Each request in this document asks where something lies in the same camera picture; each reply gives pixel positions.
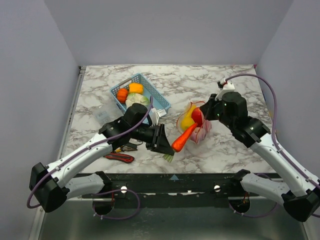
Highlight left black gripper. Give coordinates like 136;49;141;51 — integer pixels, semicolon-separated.
130;123;175;156

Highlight red apple toy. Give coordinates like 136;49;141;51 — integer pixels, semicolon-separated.
191;107;205;127

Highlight clear zip top bag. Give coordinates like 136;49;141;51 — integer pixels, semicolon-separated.
176;101;212;144

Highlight orange carrot toy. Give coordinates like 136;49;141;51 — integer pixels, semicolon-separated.
162;123;198;163

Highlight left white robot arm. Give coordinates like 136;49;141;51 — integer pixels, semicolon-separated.
29;103;175;213

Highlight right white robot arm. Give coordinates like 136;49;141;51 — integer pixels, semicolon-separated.
199;91;320;222

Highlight red utility knife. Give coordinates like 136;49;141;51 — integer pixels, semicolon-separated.
104;153;135;164

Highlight blue plastic basket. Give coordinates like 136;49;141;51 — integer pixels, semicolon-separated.
109;73;171;118

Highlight white cauliflower toy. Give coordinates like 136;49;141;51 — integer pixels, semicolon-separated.
125;93;150;108

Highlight yellow bell pepper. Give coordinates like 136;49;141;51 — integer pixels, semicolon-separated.
128;82;144;95

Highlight orange pumpkin toy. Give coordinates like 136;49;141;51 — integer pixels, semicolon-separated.
116;88;129;104

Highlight clear plastic screw box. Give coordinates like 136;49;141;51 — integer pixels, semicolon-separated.
93;107;118;126

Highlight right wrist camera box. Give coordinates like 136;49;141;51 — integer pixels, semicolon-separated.
217;80;235;91

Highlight yellow handled pliers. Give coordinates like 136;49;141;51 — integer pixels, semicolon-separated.
113;145;138;153

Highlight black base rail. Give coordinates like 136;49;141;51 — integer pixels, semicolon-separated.
82;168;261;208

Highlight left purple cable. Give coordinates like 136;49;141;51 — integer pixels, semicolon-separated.
26;95;154;221

